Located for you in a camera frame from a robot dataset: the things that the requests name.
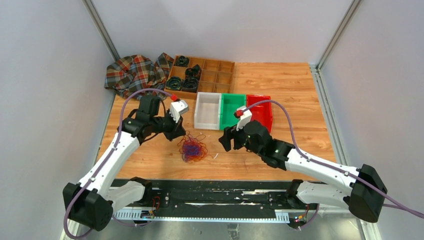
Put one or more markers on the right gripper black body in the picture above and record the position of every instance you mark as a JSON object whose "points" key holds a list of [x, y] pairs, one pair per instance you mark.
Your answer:
{"points": [[253, 149]]}

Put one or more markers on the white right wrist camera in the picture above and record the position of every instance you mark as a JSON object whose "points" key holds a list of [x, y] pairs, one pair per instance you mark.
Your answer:
{"points": [[244, 116]]}

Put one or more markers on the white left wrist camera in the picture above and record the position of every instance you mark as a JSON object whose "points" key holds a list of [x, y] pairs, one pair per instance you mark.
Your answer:
{"points": [[177, 109]]}

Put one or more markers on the rolled dark floral cloth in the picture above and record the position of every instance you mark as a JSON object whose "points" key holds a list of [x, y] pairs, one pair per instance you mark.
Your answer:
{"points": [[190, 85]]}

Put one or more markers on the white plastic bin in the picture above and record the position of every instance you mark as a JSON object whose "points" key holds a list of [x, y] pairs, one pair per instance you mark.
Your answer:
{"points": [[207, 111]]}

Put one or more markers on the aluminium frame post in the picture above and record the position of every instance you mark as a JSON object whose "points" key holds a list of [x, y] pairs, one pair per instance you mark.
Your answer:
{"points": [[97, 20], [342, 26]]}

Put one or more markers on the white slotted cable duct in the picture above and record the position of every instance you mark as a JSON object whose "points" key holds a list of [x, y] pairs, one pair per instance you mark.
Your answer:
{"points": [[132, 214]]}

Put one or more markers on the rolled dark cloth top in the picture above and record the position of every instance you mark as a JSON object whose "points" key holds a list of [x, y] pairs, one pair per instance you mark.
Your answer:
{"points": [[182, 61]]}

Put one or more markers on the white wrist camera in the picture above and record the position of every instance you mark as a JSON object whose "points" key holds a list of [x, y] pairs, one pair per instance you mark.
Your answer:
{"points": [[177, 109], [244, 116]]}

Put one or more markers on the red plastic bin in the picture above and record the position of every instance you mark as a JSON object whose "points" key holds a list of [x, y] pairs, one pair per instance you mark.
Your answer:
{"points": [[262, 112]]}

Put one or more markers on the plaid cloth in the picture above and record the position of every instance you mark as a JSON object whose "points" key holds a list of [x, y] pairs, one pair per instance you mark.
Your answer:
{"points": [[132, 73]]}

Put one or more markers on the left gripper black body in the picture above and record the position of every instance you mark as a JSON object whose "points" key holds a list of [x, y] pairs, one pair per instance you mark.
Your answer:
{"points": [[166, 123]]}

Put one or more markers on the left aluminium frame post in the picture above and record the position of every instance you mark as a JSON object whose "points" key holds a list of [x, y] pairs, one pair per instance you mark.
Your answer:
{"points": [[97, 20]]}

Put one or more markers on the rolled blue yellow floral cloth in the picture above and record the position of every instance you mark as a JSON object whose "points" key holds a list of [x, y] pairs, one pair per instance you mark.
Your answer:
{"points": [[174, 83]]}

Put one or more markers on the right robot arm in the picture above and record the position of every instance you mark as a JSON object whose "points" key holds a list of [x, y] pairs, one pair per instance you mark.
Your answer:
{"points": [[359, 190]]}

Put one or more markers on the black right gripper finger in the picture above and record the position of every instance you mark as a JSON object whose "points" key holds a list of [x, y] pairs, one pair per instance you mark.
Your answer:
{"points": [[226, 138], [236, 136]]}

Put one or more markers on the right aluminium frame post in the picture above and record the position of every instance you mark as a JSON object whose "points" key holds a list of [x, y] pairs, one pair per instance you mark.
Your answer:
{"points": [[342, 26]]}

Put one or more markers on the green plastic bin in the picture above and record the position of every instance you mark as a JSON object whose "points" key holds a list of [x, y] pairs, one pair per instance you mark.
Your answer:
{"points": [[229, 104]]}

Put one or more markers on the wooden compartment tray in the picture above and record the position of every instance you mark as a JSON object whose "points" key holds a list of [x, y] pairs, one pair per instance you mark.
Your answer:
{"points": [[217, 76]]}

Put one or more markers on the rolled dark cloth middle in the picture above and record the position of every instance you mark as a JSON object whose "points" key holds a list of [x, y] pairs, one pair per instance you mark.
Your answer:
{"points": [[194, 72]]}

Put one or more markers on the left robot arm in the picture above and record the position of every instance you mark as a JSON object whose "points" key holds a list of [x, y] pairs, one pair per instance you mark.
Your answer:
{"points": [[91, 202]]}

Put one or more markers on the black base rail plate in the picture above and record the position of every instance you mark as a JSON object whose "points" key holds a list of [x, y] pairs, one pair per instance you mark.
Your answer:
{"points": [[220, 199]]}

